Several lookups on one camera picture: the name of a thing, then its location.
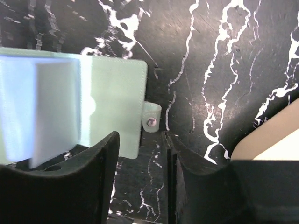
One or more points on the green card holder wallet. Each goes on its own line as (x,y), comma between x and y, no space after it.
(50,102)

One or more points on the beige oval tray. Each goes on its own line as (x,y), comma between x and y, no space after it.
(275,140)

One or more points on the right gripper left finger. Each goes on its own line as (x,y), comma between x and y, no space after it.
(75,191)

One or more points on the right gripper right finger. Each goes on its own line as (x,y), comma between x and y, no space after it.
(241,192)

